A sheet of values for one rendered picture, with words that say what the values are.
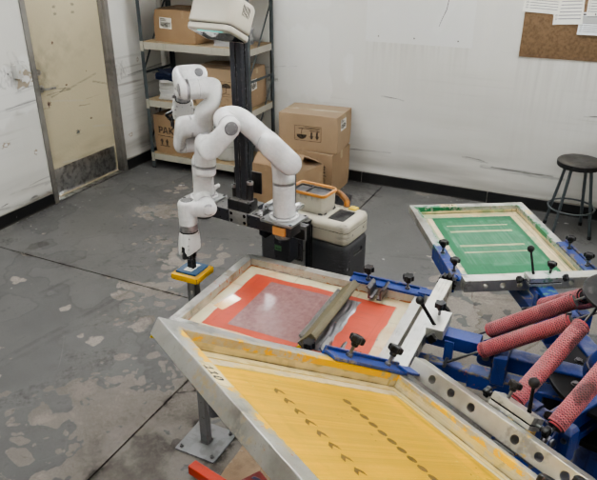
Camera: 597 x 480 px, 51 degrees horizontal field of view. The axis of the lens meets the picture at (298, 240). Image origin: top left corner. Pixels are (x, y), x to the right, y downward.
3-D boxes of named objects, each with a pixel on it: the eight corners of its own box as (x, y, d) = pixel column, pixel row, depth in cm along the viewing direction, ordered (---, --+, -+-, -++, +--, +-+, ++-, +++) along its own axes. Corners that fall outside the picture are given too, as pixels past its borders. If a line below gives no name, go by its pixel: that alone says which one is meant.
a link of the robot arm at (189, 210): (212, 192, 259) (217, 201, 251) (213, 216, 264) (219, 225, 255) (175, 196, 255) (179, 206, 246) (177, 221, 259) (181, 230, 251)
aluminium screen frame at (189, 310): (167, 329, 226) (166, 320, 225) (248, 260, 274) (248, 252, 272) (375, 391, 196) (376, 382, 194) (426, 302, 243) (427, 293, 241)
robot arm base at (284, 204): (283, 207, 280) (283, 173, 273) (308, 212, 274) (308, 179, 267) (263, 218, 268) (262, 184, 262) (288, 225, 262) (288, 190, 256)
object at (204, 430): (174, 449, 303) (154, 274, 262) (200, 420, 321) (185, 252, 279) (213, 464, 295) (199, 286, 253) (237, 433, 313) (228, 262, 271)
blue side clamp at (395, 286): (348, 291, 252) (348, 276, 249) (353, 286, 256) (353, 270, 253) (422, 310, 240) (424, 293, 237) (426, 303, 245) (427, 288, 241)
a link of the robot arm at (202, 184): (218, 167, 247) (218, 217, 255) (211, 157, 258) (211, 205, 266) (196, 169, 244) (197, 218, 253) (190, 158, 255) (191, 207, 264)
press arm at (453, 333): (425, 343, 212) (427, 330, 210) (429, 334, 217) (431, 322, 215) (477, 356, 205) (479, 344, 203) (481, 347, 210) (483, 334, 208)
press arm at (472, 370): (254, 328, 243) (253, 314, 241) (262, 320, 248) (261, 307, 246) (605, 426, 195) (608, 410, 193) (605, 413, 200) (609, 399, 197)
